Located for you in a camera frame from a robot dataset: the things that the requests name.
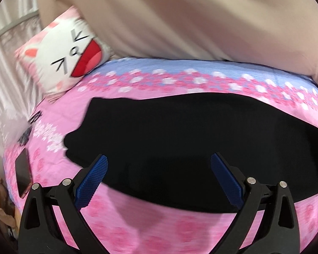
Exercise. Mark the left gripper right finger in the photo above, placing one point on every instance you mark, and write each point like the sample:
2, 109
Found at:
278, 231

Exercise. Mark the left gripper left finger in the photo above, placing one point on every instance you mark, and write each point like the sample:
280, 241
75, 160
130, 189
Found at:
39, 229

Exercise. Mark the black pants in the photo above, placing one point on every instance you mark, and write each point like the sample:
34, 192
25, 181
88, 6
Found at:
159, 150

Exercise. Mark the brown cloth on floor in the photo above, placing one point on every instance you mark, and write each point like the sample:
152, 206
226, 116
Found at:
7, 211

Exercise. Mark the black smartphone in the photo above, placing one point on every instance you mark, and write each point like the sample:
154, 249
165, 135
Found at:
23, 173

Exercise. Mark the pink rose bedsheet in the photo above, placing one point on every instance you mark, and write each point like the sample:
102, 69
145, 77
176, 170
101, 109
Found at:
122, 223

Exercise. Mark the black patterned small item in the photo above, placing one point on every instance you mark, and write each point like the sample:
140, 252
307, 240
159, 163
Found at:
23, 140

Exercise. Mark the silver satin curtain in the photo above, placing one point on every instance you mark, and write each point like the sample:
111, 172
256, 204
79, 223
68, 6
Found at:
19, 21

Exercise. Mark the cat face pillow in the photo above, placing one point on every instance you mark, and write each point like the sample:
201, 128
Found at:
60, 55

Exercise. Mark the beige curtain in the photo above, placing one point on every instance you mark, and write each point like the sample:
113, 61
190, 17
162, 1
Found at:
279, 33

